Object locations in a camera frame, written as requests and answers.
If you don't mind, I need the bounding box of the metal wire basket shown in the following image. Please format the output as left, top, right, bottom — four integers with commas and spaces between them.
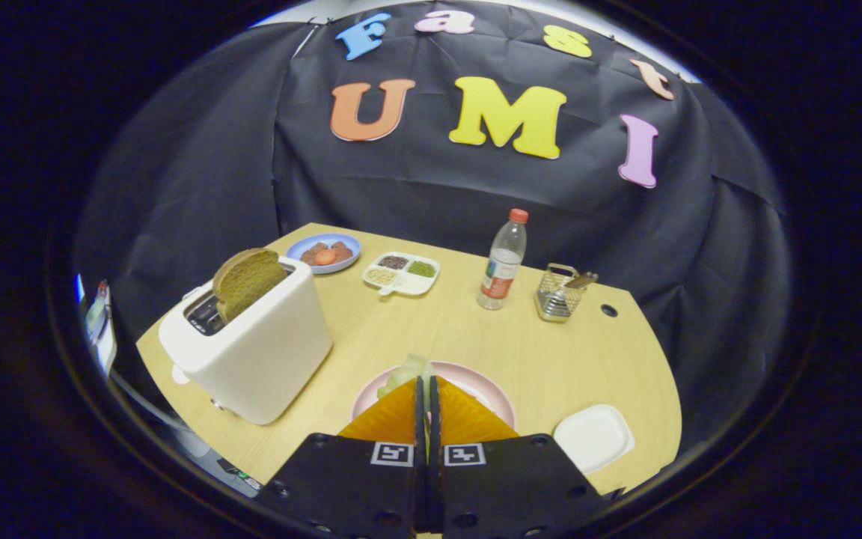
535, 263, 581, 323

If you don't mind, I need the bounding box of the green lettuce leaf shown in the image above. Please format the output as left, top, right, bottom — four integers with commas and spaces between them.
377, 354, 435, 398

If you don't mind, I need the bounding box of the dark toasted bread slice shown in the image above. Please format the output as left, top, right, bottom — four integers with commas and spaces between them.
212, 248, 290, 324

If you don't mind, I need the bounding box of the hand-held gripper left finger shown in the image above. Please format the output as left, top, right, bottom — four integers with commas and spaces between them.
257, 375, 430, 539

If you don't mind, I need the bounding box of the white divided tray with grains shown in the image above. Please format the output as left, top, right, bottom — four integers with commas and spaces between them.
362, 252, 441, 297

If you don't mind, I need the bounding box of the clear water bottle red cap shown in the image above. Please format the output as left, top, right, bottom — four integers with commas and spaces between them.
477, 208, 530, 311

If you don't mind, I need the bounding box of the black backdrop cloth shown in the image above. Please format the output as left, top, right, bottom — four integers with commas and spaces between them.
76, 0, 791, 480

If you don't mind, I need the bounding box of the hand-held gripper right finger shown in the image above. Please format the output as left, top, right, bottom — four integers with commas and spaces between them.
429, 375, 613, 539

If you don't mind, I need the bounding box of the white toaster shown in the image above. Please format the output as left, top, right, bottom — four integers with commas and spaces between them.
159, 258, 333, 426

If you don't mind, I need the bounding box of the pink plate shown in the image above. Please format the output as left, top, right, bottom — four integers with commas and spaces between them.
351, 361, 516, 431

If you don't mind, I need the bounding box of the small white dish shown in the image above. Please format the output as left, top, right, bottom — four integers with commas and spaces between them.
553, 404, 635, 475

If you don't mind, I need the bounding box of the small white red-topped object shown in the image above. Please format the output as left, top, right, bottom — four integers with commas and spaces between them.
85, 281, 111, 345

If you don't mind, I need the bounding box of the blue plate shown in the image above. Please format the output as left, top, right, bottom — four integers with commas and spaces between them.
286, 233, 362, 275

